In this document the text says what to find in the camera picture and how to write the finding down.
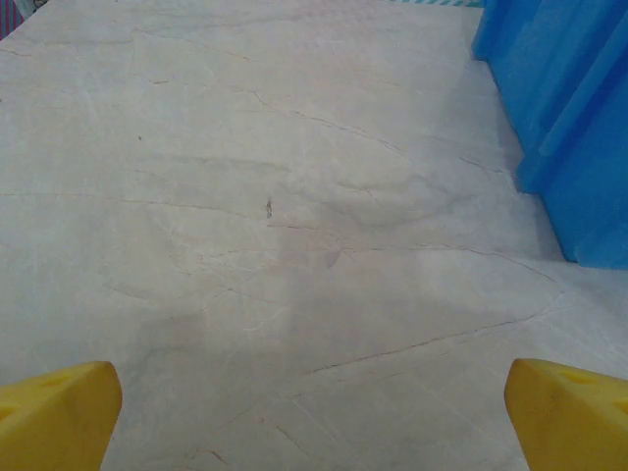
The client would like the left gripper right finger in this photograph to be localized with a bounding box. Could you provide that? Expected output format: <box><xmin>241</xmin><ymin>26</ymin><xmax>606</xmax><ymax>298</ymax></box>
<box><xmin>504</xmin><ymin>358</ymin><xmax>628</xmax><ymax>471</ymax></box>

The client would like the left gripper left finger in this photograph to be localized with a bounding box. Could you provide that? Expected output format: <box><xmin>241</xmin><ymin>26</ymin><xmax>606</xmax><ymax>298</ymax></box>
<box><xmin>0</xmin><ymin>361</ymin><xmax>123</xmax><ymax>471</ymax></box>

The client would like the blue three-compartment plastic bin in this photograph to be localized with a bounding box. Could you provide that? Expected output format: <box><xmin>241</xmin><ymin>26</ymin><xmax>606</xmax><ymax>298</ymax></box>
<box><xmin>471</xmin><ymin>0</ymin><xmax>628</xmax><ymax>271</ymax></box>

